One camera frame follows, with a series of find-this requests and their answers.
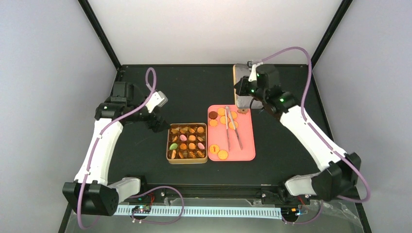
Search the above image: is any silver tin lid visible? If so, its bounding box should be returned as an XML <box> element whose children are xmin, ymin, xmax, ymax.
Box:
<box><xmin>233</xmin><ymin>64</ymin><xmax>263</xmax><ymax>109</ymax></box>

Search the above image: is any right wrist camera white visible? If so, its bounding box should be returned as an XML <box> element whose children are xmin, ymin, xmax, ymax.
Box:
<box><xmin>247</xmin><ymin>61</ymin><xmax>263</xmax><ymax>82</ymax></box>

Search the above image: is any round golden cookie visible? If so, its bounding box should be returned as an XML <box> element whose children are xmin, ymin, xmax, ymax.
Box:
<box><xmin>218</xmin><ymin>150</ymin><xmax>228</xmax><ymax>160</ymax></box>

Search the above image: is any round cracker cookie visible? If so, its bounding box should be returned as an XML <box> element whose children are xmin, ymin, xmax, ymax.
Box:
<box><xmin>217</xmin><ymin>108</ymin><xmax>226</xmax><ymax>116</ymax></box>

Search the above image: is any brown flower cookie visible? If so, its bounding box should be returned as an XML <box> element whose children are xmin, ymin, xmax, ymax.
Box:
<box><xmin>237</xmin><ymin>109</ymin><xmax>249</xmax><ymax>115</ymax></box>

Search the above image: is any pink plastic tray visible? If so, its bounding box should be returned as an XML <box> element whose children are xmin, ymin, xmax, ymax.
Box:
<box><xmin>207</xmin><ymin>105</ymin><xmax>256</xmax><ymax>162</ymax></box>

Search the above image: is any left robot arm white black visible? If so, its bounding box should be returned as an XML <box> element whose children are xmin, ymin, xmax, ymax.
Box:
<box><xmin>62</xmin><ymin>82</ymin><xmax>169</xmax><ymax>216</ymax></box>

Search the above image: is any green round cookie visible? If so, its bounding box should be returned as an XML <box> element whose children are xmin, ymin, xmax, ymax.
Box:
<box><xmin>169</xmin><ymin>143</ymin><xmax>178</xmax><ymax>150</ymax></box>

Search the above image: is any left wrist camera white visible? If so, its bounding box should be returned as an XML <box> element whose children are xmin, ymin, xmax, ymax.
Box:
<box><xmin>145</xmin><ymin>91</ymin><xmax>168</xmax><ymax>113</ymax></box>

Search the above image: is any dark chocolate round cookie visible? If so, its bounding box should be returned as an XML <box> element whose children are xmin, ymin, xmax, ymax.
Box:
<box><xmin>208</xmin><ymin>111</ymin><xmax>219</xmax><ymax>119</ymax></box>

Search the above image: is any gold cookie tin box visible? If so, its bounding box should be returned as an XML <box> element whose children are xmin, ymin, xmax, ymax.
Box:
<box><xmin>166</xmin><ymin>123</ymin><xmax>208</xmax><ymax>165</ymax></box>

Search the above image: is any pink round cookie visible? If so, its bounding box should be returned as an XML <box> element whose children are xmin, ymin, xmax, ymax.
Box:
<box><xmin>179</xmin><ymin>134</ymin><xmax>188</xmax><ymax>142</ymax></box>

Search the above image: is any white slotted cable duct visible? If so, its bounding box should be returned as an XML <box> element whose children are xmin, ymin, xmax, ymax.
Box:
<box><xmin>134</xmin><ymin>206</ymin><xmax>282</xmax><ymax>220</ymax></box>

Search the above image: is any black front rail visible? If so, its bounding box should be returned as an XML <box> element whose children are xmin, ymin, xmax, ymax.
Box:
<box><xmin>130</xmin><ymin>184</ymin><xmax>318</xmax><ymax>204</ymax></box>

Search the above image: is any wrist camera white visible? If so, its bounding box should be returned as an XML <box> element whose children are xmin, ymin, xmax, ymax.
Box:
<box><xmin>247</xmin><ymin>61</ymin><xmax>263</xmax><ymax>82</ymax></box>
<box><xmin>145</xmin><ymin>91</ymin><xmax>168</xmax><ymax>113</ymax></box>

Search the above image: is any left circuit board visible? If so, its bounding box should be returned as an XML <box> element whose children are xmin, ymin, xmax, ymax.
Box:
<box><xmin>132</xmin><ymin>205</ymin><xmax>152</xmax><ymax>215</ymax></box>

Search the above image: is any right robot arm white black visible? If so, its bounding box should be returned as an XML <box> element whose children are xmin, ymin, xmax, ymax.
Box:
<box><xmin>234</xmin><ymin>64</ymin><xmax>361</xmax><ymax>203</ymax></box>

